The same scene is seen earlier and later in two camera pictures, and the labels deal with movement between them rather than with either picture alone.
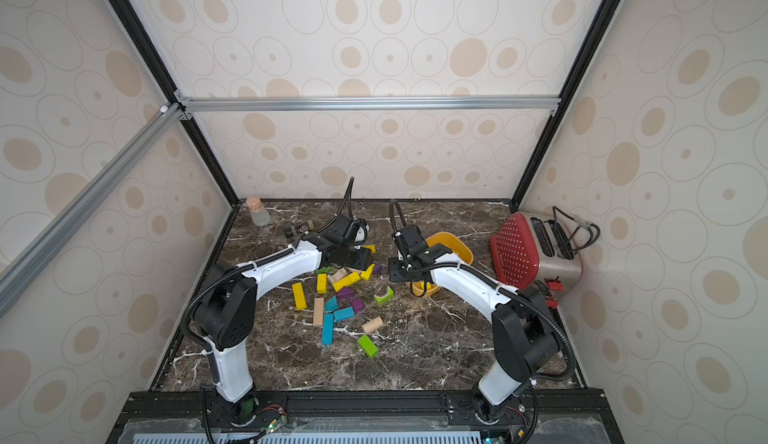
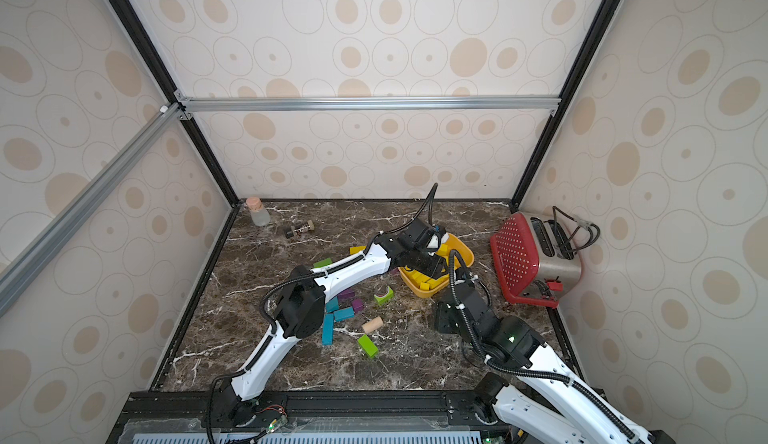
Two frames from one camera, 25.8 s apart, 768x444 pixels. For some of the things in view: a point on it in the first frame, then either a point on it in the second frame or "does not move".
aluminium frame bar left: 23,269 does not move
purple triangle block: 345,293 does not move
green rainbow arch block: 383,300 does not move
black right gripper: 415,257 → 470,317
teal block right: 343,314 does not move
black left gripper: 364,259 → 436,268
